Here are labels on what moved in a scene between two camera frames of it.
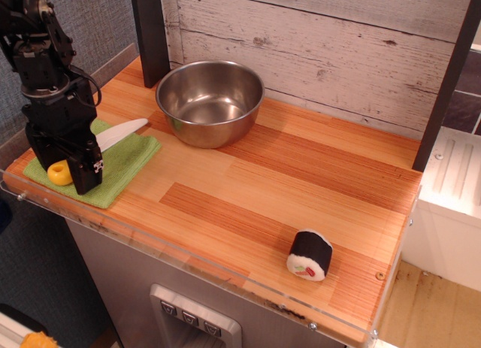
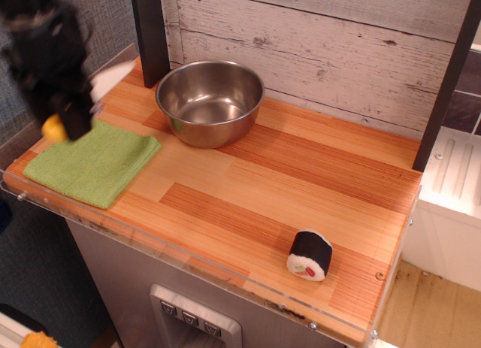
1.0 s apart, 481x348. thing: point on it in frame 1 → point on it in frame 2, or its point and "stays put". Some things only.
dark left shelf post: [151, 33] stays put
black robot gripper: [66, 123] → [49, 57]
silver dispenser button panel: [181, 322] stays put
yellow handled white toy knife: [58, 172] → [101, 81]
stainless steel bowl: [210, 104] stays put
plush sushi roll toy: [310, 255] stays put
